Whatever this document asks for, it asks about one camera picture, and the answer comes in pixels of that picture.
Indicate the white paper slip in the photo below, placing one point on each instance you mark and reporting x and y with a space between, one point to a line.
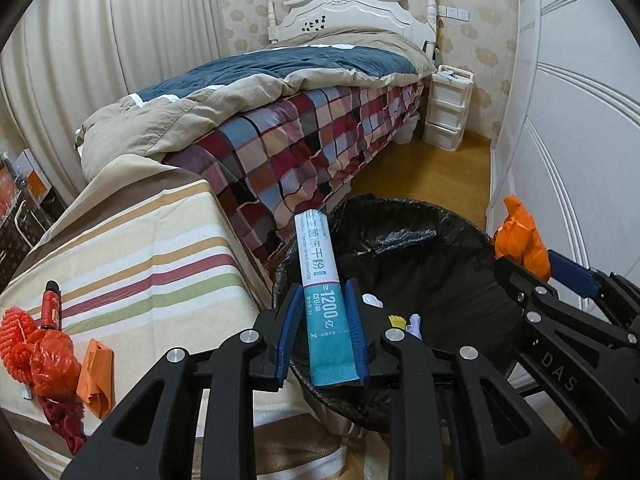
25 393

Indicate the white wall outlet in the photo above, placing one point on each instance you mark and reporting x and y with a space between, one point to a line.
452 12

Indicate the orange plastic bag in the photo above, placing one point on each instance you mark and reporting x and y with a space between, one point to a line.
520 235

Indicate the printed cardboard carton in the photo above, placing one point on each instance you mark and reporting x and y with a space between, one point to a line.
7 190

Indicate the bin with black bag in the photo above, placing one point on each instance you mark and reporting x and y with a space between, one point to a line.
425 270

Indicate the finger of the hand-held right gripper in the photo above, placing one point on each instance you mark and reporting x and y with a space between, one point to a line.
530 295
575 270

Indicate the small white bin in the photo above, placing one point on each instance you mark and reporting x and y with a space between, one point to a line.
407 130

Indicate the dark patterned box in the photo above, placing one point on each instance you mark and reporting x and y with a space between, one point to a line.
20 250

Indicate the white and orange box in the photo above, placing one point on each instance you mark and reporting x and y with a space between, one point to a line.
32 177

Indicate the yellow foam net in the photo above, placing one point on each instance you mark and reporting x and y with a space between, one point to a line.
396 321

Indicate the white plastic drawer unit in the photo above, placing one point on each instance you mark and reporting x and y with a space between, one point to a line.
447 110

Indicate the cream pleated curtain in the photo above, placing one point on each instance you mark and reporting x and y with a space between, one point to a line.
100 45

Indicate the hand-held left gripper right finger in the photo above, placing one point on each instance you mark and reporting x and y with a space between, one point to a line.
357 340

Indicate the red bottle black cap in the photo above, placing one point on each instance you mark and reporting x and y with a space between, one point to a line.
51 307

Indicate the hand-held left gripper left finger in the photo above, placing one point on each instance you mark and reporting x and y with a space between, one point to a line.
290 335

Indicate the orange paper wrapper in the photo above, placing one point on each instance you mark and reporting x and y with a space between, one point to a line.
95 375

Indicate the dark red wrapper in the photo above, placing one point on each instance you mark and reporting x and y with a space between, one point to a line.
65 422

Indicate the orange foam net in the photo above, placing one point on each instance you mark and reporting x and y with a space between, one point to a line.
15 345

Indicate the white wooden bed frame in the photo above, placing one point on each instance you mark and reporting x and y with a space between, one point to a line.
350 5

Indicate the white wardrobe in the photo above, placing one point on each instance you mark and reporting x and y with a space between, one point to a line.
575 135

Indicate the red plastic bag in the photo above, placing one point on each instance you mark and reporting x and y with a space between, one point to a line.
55 365

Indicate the bed with plaid sheet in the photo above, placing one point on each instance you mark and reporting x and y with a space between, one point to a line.
250 70

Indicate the white tissue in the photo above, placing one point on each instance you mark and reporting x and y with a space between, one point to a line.
372 301

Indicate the white and teal sachet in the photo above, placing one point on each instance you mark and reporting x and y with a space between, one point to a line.
320 320

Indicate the lavender paper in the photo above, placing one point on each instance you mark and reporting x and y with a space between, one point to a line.
415 324

